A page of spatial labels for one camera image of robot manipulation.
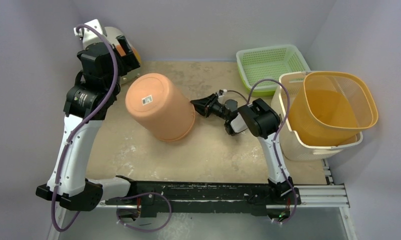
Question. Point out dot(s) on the peach plastic bucket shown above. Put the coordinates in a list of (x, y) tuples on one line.
[(158, 105)]

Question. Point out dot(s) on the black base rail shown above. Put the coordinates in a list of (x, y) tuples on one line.
[(256, 199)]

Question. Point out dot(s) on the cream perforated laundry basket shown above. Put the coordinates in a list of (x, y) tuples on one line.
[(292, 146)]

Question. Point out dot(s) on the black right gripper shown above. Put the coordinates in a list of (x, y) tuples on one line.
[(210, 105)]

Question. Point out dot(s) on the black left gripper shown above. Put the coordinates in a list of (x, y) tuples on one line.
[(128, 61)]

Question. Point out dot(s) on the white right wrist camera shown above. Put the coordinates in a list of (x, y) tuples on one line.
[(222, 92)]

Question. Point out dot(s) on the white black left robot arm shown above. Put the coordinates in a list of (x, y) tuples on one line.
[(95, 89)]

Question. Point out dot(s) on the yellow orange slatted bin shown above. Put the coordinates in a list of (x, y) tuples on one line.
[(331, 107)]

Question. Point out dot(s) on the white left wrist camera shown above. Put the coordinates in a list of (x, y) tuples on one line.
[(87, 37)]

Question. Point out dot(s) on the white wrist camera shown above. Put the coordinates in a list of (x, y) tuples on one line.
[(87, 37), (222, 92)]

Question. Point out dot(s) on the aluminium extrusion frame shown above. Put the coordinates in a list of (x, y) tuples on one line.
[(321, 215)]

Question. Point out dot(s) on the green perforated plastic basket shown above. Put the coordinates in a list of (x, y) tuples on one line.
[(269, 62)]

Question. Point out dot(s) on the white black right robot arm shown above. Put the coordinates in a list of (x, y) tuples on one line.
[(263, 123)]

